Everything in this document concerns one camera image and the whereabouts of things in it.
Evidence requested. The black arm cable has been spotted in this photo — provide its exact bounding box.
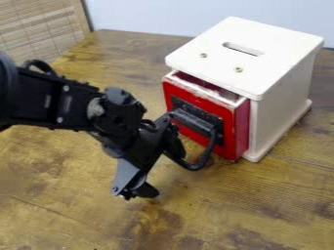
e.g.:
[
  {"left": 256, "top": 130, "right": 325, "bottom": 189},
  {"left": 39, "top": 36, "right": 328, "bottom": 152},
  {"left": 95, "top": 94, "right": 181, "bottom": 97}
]
[{"left": 23, "top": 59, "right": 59, "bottom": 77}]

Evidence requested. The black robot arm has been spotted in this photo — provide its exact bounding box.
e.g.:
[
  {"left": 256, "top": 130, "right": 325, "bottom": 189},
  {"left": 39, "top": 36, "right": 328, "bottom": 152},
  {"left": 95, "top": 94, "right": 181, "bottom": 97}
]
[{"left": 0, "top": 52, "right": 186, "bottom": 200}]

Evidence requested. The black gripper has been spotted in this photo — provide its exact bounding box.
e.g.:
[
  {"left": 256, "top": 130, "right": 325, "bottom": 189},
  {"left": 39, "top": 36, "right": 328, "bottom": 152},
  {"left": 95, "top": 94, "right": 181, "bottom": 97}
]
[{"left": 89, "top": 88, "right": 187, "bottom": 199}]

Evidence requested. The white wooden box cabinet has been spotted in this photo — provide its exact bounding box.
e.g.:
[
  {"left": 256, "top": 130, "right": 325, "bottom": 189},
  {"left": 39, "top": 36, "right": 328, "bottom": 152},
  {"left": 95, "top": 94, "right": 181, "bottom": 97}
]
[{"left": 166, "top": 17, "right": 324, "bottom": 162}]

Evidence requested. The red drawer with black handle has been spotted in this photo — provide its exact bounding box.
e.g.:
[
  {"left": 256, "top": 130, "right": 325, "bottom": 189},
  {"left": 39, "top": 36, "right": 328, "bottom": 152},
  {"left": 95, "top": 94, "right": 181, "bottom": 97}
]
[{"left": 162, "top": 70, "right": 251, "bottom": 171}]

